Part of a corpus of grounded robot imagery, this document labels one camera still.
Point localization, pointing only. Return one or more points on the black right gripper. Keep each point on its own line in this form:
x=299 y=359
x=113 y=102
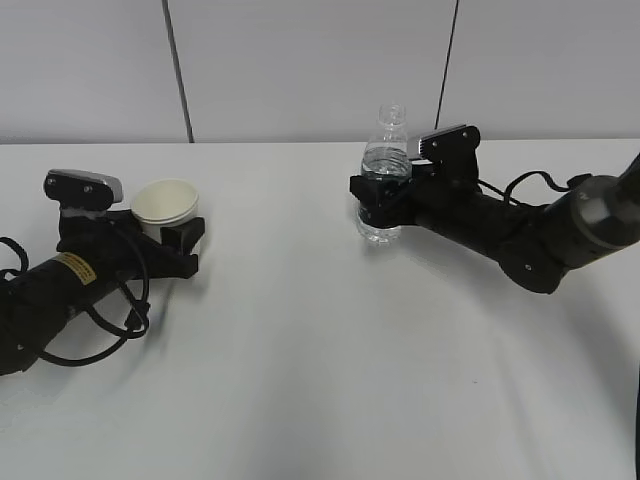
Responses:
x=443 y=197

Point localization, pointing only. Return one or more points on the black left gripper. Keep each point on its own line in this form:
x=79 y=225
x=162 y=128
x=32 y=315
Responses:
x=116 y=241

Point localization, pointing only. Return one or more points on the white paper cup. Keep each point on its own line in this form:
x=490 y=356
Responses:
x=164 y=203

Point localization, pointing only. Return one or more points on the clear green-label water bottle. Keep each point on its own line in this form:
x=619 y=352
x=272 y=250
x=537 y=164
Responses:
x=384 y=159

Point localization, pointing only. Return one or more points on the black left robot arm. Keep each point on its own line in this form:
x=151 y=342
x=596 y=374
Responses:
x=103 y=268

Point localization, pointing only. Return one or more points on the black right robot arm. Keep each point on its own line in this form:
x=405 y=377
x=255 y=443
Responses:
x=534 y=245

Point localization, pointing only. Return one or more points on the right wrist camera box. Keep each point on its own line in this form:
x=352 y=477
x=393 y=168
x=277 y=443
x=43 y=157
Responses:
x=452 y=147

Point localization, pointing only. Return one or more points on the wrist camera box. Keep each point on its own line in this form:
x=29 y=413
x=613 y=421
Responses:
x=83 y=191
x=452 y=147

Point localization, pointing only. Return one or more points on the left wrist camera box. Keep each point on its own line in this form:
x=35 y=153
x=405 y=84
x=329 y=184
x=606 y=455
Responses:
x=83 y=191

